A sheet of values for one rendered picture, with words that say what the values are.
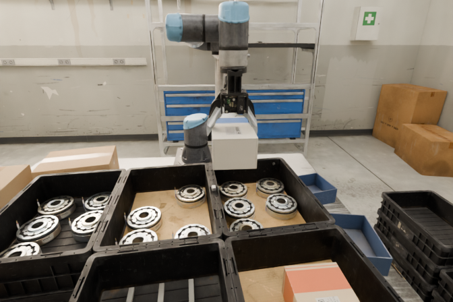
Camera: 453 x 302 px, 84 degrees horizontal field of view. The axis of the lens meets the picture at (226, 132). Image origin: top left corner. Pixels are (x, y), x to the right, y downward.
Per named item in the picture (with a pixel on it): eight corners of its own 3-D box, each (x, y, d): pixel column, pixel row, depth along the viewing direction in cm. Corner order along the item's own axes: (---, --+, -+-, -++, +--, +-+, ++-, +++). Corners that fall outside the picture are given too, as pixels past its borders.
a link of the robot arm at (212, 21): (205, 15, 76) (204, 11, 65) (242, 15, 76) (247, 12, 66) (205, 42, 79) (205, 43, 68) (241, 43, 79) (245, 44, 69)
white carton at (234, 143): (212, 141, 86) (211, 116, 83) (246, 141, 87) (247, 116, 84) (212, 170, 68) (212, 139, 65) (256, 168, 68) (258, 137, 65)
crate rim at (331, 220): (208, 167, 98) (208, 162, 97) (281, 162, 102) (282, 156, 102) (223, 245, 61) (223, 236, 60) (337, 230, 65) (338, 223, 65)
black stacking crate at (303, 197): (209, 189, 101) (208, 163, 97) (279, 183, 106) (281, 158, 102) (224, 273, 64) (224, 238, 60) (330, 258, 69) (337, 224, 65)
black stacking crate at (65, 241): (46, 203, 92) (38, 176, 88) (131, 195, 97) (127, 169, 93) (-44, 311, 55) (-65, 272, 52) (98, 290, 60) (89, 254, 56)
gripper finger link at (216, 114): (198, 136, 69) (217, 109, 67) (199, 129, 75) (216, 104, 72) (207, 142, 70) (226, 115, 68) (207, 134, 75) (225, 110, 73)
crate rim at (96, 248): (128, 173, 94) (127, 168, 93) (208, 167, 98) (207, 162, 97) (92, 261, 56) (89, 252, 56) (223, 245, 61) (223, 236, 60)
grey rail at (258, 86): (156, 89, 268) (155, 84, 266) (311, 87, 279) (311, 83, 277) (154, 90, 259) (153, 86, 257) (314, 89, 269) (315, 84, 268)
